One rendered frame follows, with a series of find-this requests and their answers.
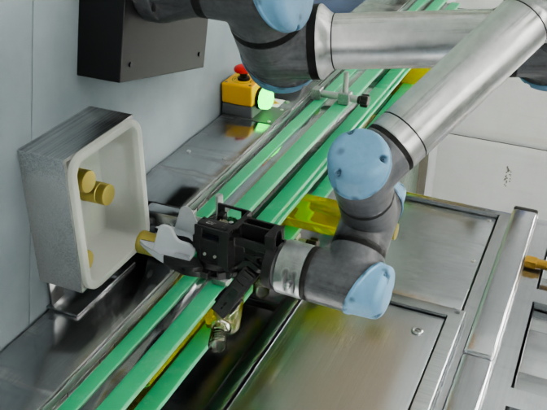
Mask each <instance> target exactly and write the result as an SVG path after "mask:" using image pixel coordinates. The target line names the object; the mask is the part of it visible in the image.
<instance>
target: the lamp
mask: <svg viewBox="0 0 547 410"><path fill-rule="evenodd" d="M273 103H274V93H273V92H270V91H268V90H266V89H263V88H261V87H260V88H259V89H258V90H257V91H256V96H255V105H256V108H257V109H265V110H268V109H270V108H271V107H272V105H273Z"/></svg>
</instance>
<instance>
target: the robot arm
mask: <svg viewBox="0 0 547 410"><path fill-rule="evenodd" d="M133 4H134V6H135V8H136V10H137V12H138V14H139V15H140V16H141V17H142V18H143V19H144V20H147V21H151V22H156V23H161V24H166V23H170V22H174V21H179V20H187V19H191V18H195V17H199V18H205V19H210V20H220V21H225V22H227V23H228V25H229V26H230V31H231V32H232V34H233V37H234V40H235V43H236V45H237V47H238V51H239V53H240V58H241V61H242V63H243V66H244V67H245V69H246V70H247V72H248V74H249V75H250V77H251V78H252V79H253V80H254V82H255V83H256V84H258V85H259V86H260V87H261V88H263V89H266V90H268V91H270V92H273V93H278V94H289V93H293V92H295V91H298V90H300V89H302V87H303V86H304V85H308V84H309V83H310V82H311V81H312V80H323V79H325V78H326V77H327V76H328V75H329V74H330V73H331V72H332V71H333V70H335V69H397V68H431V69H430V70H429V71H428V72H427V73H426V74H425V75H424V76H423V77H422V78H421V79H420V80H418V81H417V82H416V83H415V84H414V85H413V86H412V87H411V88H410V89H409V90H408V91H406V92H405V93H404V94H403V95H402V96H401V97H400V98H399V99H398V100H397V101H396V102H394V103H393V104H392V105H391V106H390V107H389V108H388V109H387V110H386V111H385V112H384V113H383V114H382V115H381V116H380V117H379V118H378V119H377V120H376V121H375V122H374V123H373V124H371V125H370V126H369V127H368V128H367V129H354V130H350V131H347V132H344V133H342V134H340V135H339V136H338V137H337V138H336V139H335V140H334V141H333V142H332V144H331V145H330V149H329V150H328V154H327V168H328V177H329V181H330V184H331V186H332V188H333V189H334V192H335V197H336V200H337V203H338V206H339V211H340V215H341V217H340V220H339V223H338V226H337V228H336V231H335V235H334V237H333V239H332V242H331V246H330V249H326V248H323V247H319V246H314V245H312V244H308V243H305V242H300V241H296V240H294V239H289V240H286V239H284V233H285V226H282V225H276V224H273V223H270V222H267V221H263V220H258V219H255V218H252V211H249V210H246V209H243V208H240V207H234V206H230V205H227V204H224V203H218V214H217V216H216V215H214V216H210V217H209V218H207V217H205V216H204V217H203V218H201V219H200V220H199V221H197V220H196V219H195V215H194V213H193V211H192V210H191V209H190V208H189V207H181V209H180V211H179V214H178V217H177V222H176V225H175V227H172V226H170V225H166V224H162V225H160V226H156V227H155V231H156V232H157V234H156V238H155V242H151V241H147V240H143V239H140V240H139V241H140V245H141V246H142V247H143V248H144V249H145V250H146V251H147V252H148V253H150V254H151V255H152V256H153V257H155V258H156V259H157V260H158V261H160V262H162V263H164V265H165V266H167V267H168V268H171V269H172V270H174V271H176V272H178V273H180V274H183V275H186V276H190V277H202V278H204V279H209V278H210V279H216V280H225V279H229V280H230V279H231V278H233V279H234V280H233V281H232V282H231V283H230V284H229V285H228V286H226V287H225V288H224V289H223V290H221V291H220V292H219V293H218V296H217V297H216V298H215V301H216V302H215V303H214V304H213V306H212V307H211V309H212V310H213V311H214V312H215V313H217V314H218V315H219V316H220V317H221V318H223V319H224V318H225V317H226V316H228V314H230V315H231V314H232V313H233V312H234V311H235V310H237V309H238V308H239V306H240V303H241V302H242V301H243V300H242V298H243V296H244V295H245V294H246V293H247V292H248V290H249V289H250V288H251V287H252V285H253V284H254V283H255V281H256V280H257V279H258V278H259V276H260V281H261V285H262V286H263V287H265V288H269V289H271V290H275V291H276V292H278V293H280V294H285V295H289V296H291V297H294V298H298V299H303V300H306V301H308V302H311V303H315V304H319V305H322V306H324V307H328V308H332V309H335V310H338V311H341V312H343V313H344V314H347V315H350V314H353V315H356V316H362V317H365V318H369V319H378V318H379V317H381V316H382V315H383V314H384V313H385V311H386V310H387V306H388V304H389V302H390V300H391V296H392V290H393V288H394V283H395V271H394V269H393V267H391V266H389V265H386V264H385V263H384V262H385V258H386V255H387V251H388V248H389V246H390V243H391V240H392V237H393V234H394V232H395V229H396V225H397V222H398V220H399V218H400V216H401V214H402V212H403V209H404V201H405V196H406V190H405V187H404V185H403V184H401V183H400V180H401V179H402V178H403V177H404V176H405V175H406V174H407V173H408V172H409V171H410V170H411V169H412V168H414V167H415V166H416V165H417V164H418V163H419V162H420V161H421V160H422V159H423V158H424V157H425V156H426V155H427V154H428V153H430V152H431V151H432V150H433V149H434V148H435V147H436V146H437V145H438V144H439V143H440V142H441V141H442V140H443V139H444V138H445V137H447V136H448V135H449V134H450V133H451V132H452V131H453V130H454V129H455V128H456V127H457V126H458V125H459V124H460V123H461V122H462V121H463V120H464V119H465V118H466V117H467V116H468V115H469V114H470V113H471V112H472V111H473V110H474V109H475V108H476V107H477V106H478V105H480V104H481V103H482V102H483V101H484V100H485V99H486V98H487V97H488V96H489V95H490V94H491V93H492V92H493V91H494V90H495V89H497V88H498V87H499V86H500V85H501V84H502V83H503V82H504V81H505V80H506V79H507V78H508V77H519V78H520V79H521V81H522V82H523V83H525V84H529V85H530V87H531V88H533V89H537V90H540V91H546V92H547V0H504V1H503V2H502V3H501V4H500V5H499V6H498V7H495V8H491V9H465V10H438V11H385V12H357V13H333V12H331V11H330V10H329V9H328V8H327V7H326V6H325V5H324V4H323V3H318V4H313V0H133ZM226 207H227V208H230V209H234V210H236V211H240V212H241V218H240V219H236V217H232V216H227V212H226V211H225V208H226ZM196 251H197V257H198V258H195V257H194V255H195V252H196Z"/></svg>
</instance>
